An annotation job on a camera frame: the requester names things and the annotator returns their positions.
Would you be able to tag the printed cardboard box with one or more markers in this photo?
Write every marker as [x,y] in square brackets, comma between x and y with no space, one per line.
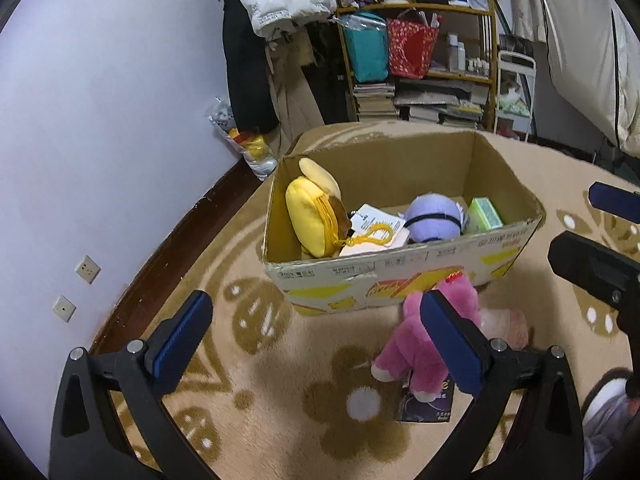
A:
[388,173]

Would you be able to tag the pink plush bear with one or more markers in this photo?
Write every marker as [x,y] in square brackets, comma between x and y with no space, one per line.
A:
[411,354]

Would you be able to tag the purple plush ball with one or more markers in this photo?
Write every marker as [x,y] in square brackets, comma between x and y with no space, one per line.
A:
[433,217]

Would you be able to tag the white wall socket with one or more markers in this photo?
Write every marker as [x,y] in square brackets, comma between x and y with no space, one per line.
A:
[88,269]
[63,309]

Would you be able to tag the white padded chair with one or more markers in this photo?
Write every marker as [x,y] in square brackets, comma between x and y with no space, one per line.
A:
[594,63]

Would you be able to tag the red patterned bag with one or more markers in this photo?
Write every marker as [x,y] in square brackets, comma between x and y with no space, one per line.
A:
[411,43]

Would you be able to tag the upper white wall socket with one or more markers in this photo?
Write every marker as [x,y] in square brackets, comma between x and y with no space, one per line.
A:
[88,269]

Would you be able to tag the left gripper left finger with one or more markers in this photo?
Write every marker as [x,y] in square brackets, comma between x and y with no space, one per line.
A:
[88,439]

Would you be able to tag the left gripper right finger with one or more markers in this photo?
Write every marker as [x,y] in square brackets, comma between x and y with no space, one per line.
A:
[523,421]

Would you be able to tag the dark blue packet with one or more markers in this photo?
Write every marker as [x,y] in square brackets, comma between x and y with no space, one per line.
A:
[433,412]

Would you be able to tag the white metal cart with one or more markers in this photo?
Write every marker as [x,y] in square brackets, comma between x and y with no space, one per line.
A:
[515,101]

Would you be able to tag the yellow plush toy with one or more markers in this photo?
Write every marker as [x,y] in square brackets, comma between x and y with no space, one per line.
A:
[316,210]

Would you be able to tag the white paper tag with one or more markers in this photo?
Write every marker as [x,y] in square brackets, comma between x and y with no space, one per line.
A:
[374,230]

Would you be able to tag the lower white wall socket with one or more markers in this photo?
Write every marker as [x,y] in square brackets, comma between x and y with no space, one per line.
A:
[63,309]

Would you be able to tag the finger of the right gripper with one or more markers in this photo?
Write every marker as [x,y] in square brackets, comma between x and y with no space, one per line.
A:
[615,201]

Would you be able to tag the plastic bag of toys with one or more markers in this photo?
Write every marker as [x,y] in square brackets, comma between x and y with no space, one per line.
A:
[251,146]

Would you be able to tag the stack of books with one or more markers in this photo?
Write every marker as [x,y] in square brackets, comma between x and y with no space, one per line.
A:
[375,101]

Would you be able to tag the green tissue pack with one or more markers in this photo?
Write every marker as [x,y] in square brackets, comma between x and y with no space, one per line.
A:
[482,217]

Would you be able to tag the wooden shelf unit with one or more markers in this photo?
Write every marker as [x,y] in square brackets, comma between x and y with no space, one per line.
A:
[462,81]

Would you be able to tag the black hanging coat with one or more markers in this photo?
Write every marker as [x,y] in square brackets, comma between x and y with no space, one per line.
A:
[247,67]

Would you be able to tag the teal bag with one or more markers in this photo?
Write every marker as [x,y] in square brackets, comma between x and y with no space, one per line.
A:
[367,46]

